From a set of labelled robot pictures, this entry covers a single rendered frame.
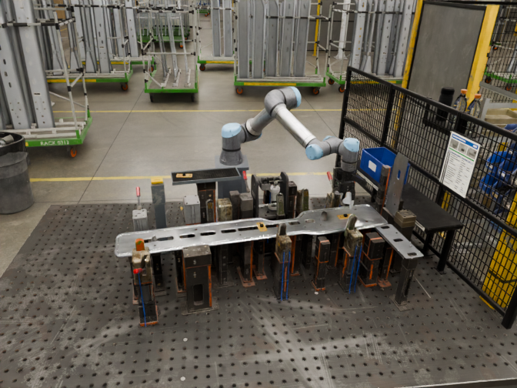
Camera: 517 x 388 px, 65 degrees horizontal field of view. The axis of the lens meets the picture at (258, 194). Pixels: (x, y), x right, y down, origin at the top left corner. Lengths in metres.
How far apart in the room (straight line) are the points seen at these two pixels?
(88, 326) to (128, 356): 0.28
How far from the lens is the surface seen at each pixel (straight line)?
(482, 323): 2.28
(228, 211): 2.13
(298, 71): 9.19
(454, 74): 4.02
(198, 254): 1.85
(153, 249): 1.96
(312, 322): 2.01
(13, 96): 6.16
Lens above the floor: 2.11
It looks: 27 degrees down
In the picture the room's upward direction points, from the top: 2 degrees clockwise
